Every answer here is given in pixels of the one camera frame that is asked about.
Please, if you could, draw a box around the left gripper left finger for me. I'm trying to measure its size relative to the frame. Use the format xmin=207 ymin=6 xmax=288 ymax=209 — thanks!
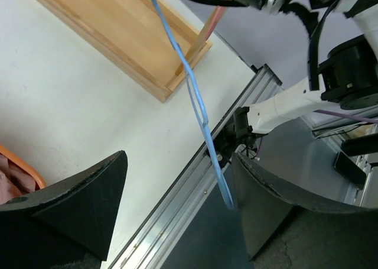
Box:
xmin=1 ymin=151 xmax=128 ymax=268

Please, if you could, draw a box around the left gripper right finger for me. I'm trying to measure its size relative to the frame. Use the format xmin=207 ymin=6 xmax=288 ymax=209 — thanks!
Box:
xmin=232 ymin=153 xmax=377 ymax=268

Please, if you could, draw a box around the pink ruffled skirt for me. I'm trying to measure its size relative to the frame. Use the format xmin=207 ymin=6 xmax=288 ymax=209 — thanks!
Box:
xmin=0 ymin=155 xmax=37 ymax=204

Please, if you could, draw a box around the blue wire hanger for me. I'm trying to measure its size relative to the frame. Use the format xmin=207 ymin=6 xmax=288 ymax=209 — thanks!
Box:
xmin=151 ymin=0 xmax=234 ymax=210

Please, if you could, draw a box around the pink wire hanger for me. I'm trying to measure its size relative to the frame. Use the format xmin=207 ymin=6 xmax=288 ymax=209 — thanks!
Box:
xmin=209 ymin=6 xmax=227 ymax=35

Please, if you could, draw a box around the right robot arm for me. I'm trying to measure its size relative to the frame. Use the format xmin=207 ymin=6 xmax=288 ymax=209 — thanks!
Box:
xmin=190 ymin=0 xmax=377 ymax=154

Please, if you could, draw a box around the orange plastic basket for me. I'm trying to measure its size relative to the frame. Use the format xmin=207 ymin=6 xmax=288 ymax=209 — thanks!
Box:
xmin=1 ymin=145 xmax=47 ymax=189

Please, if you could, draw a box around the wooden clothes rack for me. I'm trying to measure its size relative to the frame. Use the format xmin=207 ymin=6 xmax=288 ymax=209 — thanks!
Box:
xmin=19 ymin=0 xmax=228 ymax=104

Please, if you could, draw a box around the aluminium mounting rail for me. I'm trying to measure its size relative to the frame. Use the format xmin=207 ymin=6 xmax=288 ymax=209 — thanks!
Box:
xmin=102 ymin=63 xmax=378 ymax=269

